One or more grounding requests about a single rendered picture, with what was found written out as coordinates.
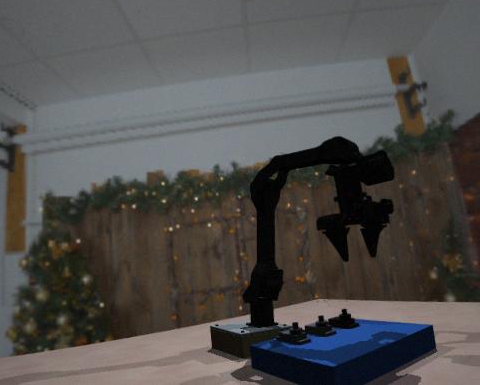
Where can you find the blue flat panel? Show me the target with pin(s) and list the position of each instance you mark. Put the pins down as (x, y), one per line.
(323, 355)

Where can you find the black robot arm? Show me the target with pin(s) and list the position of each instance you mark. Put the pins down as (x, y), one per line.
(266, 277)

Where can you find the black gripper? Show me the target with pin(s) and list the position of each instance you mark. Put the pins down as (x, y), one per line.
(335, 224)

